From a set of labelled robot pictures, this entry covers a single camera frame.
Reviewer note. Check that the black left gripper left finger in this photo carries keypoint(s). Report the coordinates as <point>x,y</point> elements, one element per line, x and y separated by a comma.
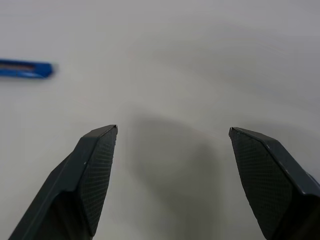
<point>75,180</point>

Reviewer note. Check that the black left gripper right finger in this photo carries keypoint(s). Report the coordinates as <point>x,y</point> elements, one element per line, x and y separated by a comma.
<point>275,185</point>

